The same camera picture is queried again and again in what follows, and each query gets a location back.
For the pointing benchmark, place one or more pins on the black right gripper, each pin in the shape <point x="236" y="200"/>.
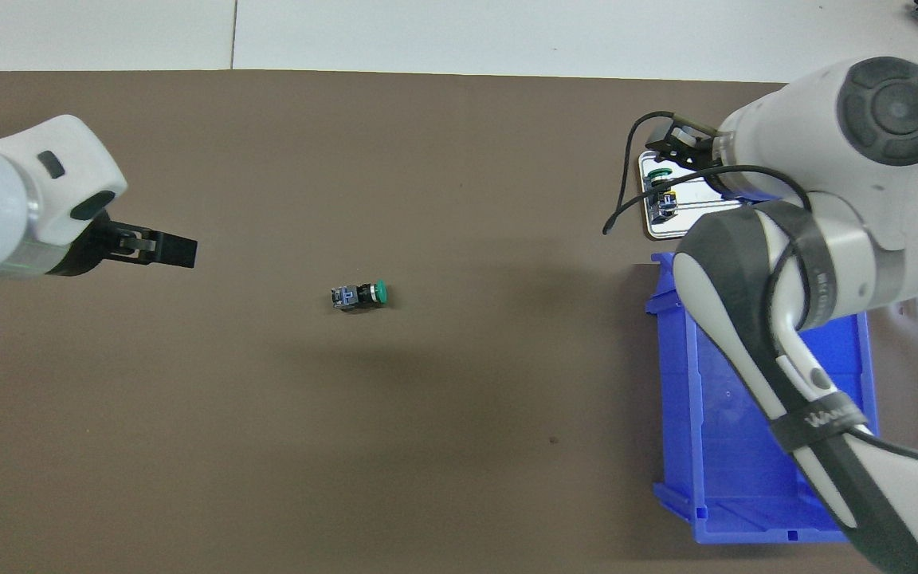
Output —
<point x="694" y="155"/>

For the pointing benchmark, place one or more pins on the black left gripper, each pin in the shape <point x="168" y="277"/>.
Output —
<point x="88" y="255"/>

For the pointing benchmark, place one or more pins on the green push button switch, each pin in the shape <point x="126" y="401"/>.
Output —
<point x="363" y="296"/>

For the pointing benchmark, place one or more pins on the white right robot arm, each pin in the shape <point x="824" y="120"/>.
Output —
<point x="825" y="239"/>

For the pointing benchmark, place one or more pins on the green button yellow marked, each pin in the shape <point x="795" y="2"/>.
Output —
<point x="662" y="199"/>

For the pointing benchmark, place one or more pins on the silver metal tray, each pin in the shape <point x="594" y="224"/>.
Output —
<point x="694" y="219"/>

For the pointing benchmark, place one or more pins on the brown table mat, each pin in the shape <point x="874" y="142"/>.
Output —
<point x="347" y="399"/>

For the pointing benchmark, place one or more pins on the blue plastic storage bin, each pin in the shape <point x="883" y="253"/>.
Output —
<point x="722" y="446"/>

